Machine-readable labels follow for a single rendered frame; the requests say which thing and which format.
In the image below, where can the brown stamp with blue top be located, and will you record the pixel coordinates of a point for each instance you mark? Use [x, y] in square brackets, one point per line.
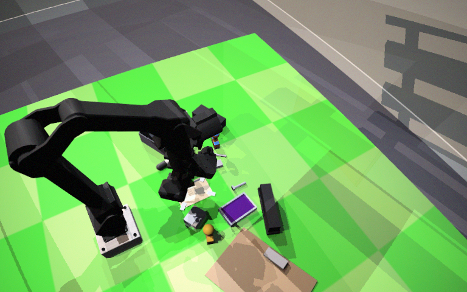
[215, 141]

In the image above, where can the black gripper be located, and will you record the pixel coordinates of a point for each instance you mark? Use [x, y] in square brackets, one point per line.
[175, 186]

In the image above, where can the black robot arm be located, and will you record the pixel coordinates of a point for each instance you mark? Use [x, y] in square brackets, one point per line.
[34, 153]

